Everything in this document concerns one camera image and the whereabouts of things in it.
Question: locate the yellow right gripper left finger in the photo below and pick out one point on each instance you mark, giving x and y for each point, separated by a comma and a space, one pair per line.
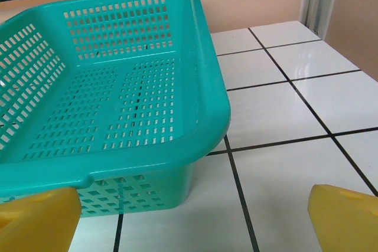
35, 222

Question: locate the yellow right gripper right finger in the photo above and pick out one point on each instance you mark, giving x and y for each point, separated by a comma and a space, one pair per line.
345, 222

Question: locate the teal plastic mesh basket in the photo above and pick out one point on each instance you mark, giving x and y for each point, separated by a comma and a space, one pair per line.
203, 92

